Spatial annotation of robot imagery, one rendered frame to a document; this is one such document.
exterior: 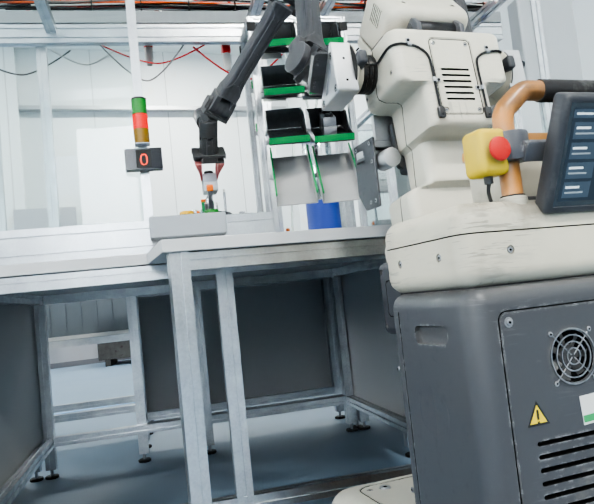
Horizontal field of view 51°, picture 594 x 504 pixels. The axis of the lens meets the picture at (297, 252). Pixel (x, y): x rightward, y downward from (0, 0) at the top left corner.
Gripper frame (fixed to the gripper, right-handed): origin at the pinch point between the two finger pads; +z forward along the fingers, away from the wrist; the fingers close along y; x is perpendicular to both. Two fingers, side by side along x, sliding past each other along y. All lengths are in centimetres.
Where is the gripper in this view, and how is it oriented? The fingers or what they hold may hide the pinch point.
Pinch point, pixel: (209, 177)
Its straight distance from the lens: 202.2
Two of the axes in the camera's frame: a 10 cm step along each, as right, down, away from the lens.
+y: -9.7, 0.8, -2.3
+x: 2.4, 5.5, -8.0
